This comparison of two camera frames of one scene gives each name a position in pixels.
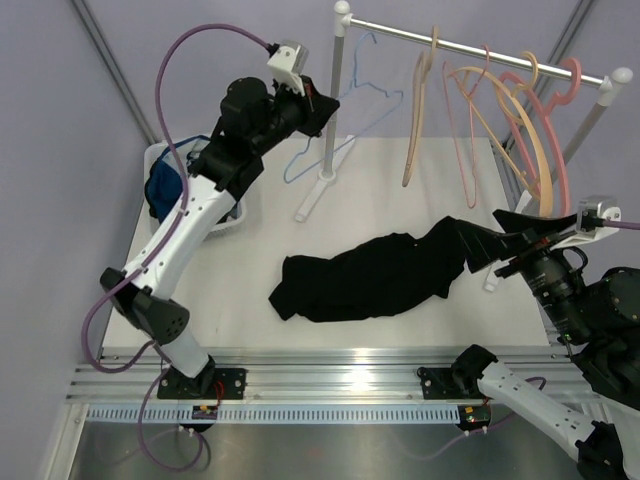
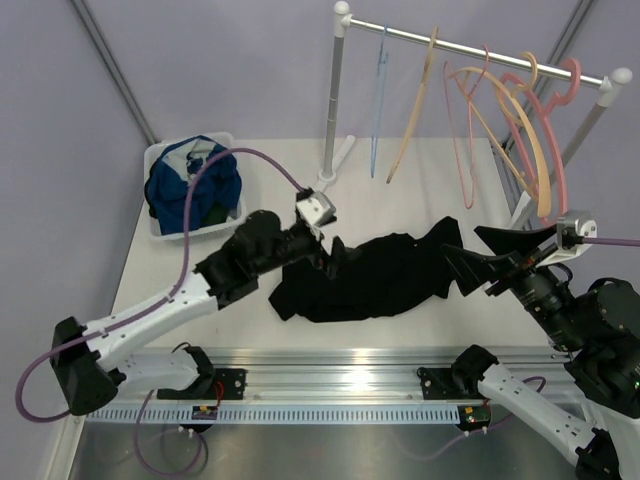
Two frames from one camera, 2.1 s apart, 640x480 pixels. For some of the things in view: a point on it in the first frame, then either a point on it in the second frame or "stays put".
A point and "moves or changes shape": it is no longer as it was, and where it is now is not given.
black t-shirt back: [373, 276] stays put
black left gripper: [315, 109] → [329, 262]
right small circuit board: [474, 416] stays put
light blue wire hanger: [293, 161] → [380, 82]
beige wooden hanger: [421, 73] moves or changes shape
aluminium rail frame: [129, 375] stays put
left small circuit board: [204, 412] stays put
